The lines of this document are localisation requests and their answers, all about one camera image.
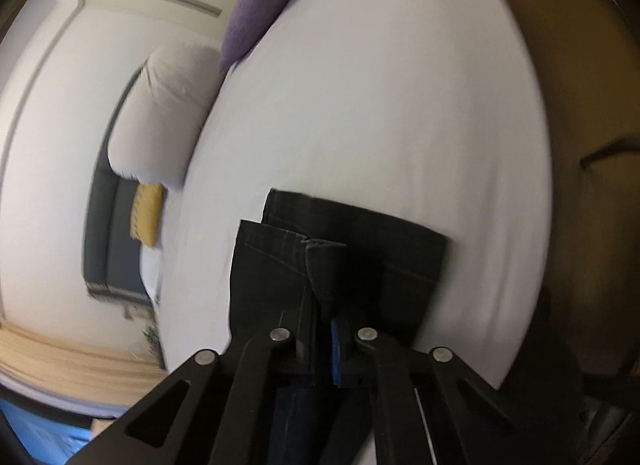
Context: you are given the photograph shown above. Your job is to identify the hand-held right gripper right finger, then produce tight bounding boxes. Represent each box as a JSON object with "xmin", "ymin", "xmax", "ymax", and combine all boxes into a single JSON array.
[{"xmin": 327, "ymin": 316, "xmax": 586, "ymax": 465}]

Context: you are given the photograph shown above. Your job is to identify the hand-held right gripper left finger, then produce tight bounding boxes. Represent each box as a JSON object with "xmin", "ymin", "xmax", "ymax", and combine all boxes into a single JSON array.
[{"xmin": 65, "ymin": 294, "xmax": 323, "ymax": 465}]

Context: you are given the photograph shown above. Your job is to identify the black pants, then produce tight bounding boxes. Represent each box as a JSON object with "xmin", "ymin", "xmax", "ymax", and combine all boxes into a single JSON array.
[{"xmin": 227, "ymin": 188, "xmax": 449, "ymax": 465}]

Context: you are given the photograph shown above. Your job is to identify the white pillow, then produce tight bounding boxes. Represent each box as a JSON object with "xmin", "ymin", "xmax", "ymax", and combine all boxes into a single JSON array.
[{"xmin": 139, "ymin": 240, "xmax": 165, "ymax": 306}]

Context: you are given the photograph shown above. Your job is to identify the grey headboard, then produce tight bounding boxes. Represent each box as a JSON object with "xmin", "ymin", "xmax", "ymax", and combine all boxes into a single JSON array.
[{"xmin": 82, "ymin": 68, "xmax": 163, "ymax": 303}]

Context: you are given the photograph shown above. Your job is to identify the yellow pillow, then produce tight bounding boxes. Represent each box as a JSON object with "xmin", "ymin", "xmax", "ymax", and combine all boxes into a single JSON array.
[{"xmin": 129, "ymin": 182, "xmax": 166, "ymax": 249}]

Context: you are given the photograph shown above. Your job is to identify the blue object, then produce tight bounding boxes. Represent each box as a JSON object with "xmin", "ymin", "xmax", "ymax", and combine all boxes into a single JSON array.
[{"xmin": 0, "ymin": 397, "xmax": 96, "ymax": 465}]

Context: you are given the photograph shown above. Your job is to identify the white bed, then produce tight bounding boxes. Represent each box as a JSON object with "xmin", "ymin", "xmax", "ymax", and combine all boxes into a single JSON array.
[{"xmin": 140, "ymin": 0, "xmax": 553, "ymax": 391}]

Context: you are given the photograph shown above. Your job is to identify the white folded duvet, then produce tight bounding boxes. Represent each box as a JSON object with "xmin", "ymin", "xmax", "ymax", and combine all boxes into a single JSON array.
[{"xmin": 107, "ymin": 42, "xmax": 223, "ymax": 189}]

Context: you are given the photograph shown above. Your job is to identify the purple pillow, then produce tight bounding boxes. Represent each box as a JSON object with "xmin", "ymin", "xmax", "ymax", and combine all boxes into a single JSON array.
[{"xmin": 219, "ymin": 0, "xmax": 315, "ymax": 73}]

